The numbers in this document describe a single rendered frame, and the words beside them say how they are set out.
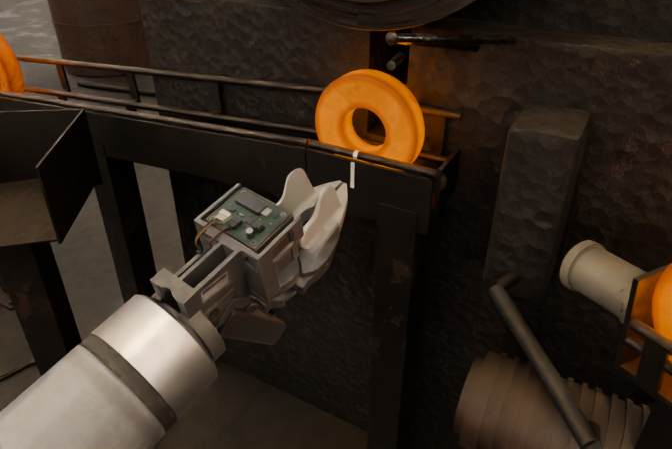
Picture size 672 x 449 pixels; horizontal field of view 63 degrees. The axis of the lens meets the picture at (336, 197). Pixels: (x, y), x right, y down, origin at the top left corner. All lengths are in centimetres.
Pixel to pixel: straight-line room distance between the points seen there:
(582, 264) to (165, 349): 43
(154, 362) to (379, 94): 46
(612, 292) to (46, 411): 50
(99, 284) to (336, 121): 116
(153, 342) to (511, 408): 43
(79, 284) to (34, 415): 140
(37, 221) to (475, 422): 66
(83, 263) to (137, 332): 148
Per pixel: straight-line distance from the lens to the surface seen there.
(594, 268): 64
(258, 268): 43
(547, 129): 65
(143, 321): 42
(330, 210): 51
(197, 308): 42
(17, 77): 133
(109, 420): 40
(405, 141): 74
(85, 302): 173
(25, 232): 89
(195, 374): 42
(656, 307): 61
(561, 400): 66
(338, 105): 76
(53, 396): 41
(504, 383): 70
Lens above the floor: 104
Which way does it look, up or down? 31 degrees down
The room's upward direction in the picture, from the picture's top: straight up
